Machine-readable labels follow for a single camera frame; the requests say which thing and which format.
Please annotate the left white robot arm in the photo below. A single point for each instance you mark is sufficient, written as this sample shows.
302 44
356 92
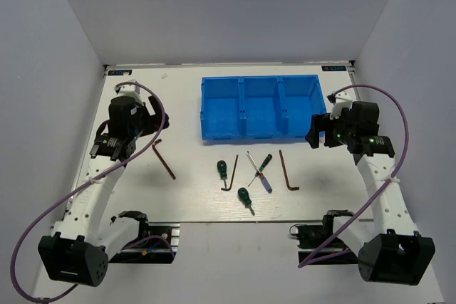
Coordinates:
79 250

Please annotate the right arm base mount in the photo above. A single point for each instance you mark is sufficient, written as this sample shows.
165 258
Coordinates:
310 236

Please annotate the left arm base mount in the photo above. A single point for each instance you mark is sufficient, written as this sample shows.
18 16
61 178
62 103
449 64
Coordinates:
153 238

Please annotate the thin hex key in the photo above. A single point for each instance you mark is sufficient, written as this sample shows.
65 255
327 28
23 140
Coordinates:
231 181

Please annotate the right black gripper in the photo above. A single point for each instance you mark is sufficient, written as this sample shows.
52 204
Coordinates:
318 123

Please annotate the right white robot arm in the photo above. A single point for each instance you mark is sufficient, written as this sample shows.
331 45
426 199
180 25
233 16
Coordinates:
387 244

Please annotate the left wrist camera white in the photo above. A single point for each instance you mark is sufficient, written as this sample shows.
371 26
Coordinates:
131 90

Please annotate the blue handled screwdriver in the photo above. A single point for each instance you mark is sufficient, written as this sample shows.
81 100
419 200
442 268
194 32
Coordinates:
265 183

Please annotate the corner label sticker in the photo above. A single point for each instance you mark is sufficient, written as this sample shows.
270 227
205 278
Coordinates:
333 68
119 72

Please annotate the right corner label sticker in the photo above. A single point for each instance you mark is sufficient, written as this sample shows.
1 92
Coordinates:
333 68

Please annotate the left corner label sticker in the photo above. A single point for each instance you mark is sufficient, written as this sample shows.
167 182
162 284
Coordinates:
119 72

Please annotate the stubby green screwdriver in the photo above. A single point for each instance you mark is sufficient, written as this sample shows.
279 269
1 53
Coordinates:
244 197
222 169

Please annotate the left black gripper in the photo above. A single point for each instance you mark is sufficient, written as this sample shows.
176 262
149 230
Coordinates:
154 121

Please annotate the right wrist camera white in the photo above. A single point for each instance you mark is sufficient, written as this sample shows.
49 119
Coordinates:
339 101

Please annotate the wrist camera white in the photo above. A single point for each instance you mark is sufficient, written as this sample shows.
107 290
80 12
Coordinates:
131 90
339 101

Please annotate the blue three-compartment bin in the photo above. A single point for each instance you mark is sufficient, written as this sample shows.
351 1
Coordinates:
262 107

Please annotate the large hex key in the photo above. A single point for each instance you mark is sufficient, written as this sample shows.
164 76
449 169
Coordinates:
161 159
286 177

